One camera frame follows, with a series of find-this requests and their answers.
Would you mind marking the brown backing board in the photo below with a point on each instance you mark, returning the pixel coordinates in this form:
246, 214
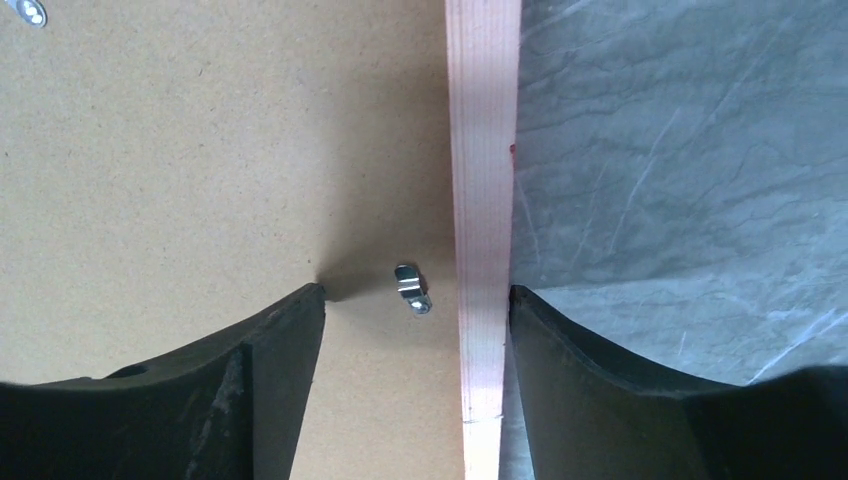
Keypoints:
169, 168

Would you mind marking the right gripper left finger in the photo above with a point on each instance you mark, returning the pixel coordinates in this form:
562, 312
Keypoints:
228, 406

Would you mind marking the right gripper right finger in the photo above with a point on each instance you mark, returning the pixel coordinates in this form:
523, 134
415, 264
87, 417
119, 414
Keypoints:
595, 410

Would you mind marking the orange wooden picture frame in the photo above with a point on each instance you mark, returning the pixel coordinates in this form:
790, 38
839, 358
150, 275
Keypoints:
483, 58

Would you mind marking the silver frame retaining clip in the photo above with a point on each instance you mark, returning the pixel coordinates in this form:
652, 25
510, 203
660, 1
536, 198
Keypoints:
412, 288

